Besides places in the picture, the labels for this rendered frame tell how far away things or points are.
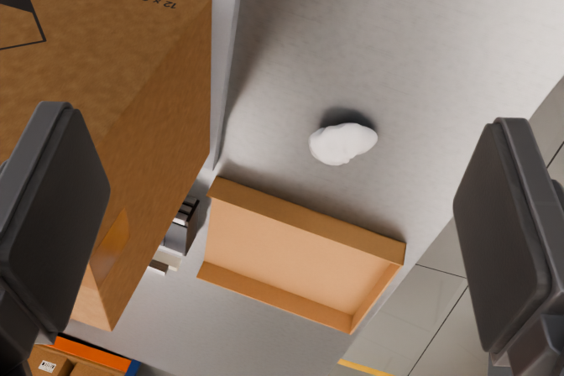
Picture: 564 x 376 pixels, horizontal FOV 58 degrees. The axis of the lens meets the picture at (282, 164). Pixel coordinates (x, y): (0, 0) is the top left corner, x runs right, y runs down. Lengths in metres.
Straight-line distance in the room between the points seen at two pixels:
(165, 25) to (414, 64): 0.25
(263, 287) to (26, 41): 0.63
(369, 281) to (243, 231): 0.22
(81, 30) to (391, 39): 0.30
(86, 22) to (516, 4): 0.39
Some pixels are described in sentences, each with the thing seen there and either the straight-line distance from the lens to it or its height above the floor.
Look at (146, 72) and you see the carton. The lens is 0.45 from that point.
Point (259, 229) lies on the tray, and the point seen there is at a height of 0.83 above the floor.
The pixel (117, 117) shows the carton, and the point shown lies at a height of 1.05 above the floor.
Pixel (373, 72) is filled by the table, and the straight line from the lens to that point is 0.57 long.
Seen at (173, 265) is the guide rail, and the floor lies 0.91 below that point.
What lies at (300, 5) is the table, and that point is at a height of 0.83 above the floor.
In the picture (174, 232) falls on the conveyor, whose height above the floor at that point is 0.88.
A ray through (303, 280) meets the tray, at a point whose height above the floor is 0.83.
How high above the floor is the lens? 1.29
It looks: 41 degrees down
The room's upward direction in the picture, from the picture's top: 158 degrees counter-clockwise
